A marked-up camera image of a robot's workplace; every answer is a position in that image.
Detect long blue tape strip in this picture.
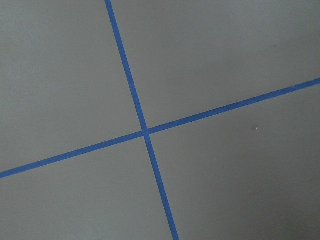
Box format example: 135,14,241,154
105,0,180,240

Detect crossing blue tape strip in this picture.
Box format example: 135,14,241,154
0,78,320,179

